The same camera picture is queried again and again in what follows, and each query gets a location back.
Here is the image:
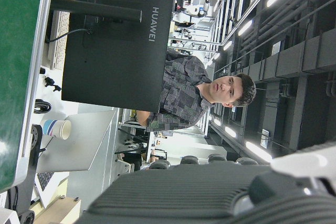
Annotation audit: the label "striped paper cup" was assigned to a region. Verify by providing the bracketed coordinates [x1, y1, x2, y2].
[40, 119, 72, 141]

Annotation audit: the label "coiled black cable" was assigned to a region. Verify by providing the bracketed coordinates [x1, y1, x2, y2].
[33, 99, 53, 114]

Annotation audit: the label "gray ventilation duct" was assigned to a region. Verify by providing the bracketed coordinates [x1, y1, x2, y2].
[230, 28, 336, 86]

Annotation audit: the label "green conveyor belt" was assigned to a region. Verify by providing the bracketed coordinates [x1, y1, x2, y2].
[0, 0, 57, 193]

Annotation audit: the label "beige wooden table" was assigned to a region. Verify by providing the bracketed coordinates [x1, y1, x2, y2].
[33, 196, 82, 224]

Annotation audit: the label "black connector plugs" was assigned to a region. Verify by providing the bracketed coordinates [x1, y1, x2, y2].
[43, 76, 62, 92]

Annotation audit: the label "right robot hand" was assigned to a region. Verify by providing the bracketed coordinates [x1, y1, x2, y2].
[76, 141, 336, 224]

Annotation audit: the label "black monitor cable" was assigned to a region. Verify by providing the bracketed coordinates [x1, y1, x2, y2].
[45, 28, 91, 44]

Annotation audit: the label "black Huawei monitor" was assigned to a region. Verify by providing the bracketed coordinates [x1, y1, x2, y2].
[61, 0, 178, 113]

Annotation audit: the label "white keyboard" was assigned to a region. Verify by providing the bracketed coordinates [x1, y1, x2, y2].
[48, 0, 79, 70]

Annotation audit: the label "silver laptop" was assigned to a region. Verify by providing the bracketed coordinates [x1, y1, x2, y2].
[33, 110, 118, 209]

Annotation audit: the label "person in patterned gray shirt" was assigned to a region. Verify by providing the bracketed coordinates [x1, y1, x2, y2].
[136, 48, 257, 133]

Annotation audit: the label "black conveyor roller bracket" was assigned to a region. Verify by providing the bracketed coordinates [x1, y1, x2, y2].
[27, 124, 47, 167]

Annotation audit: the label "black monitor stand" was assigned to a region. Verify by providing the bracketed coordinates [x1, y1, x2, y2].
[49, 0, 144, 23]

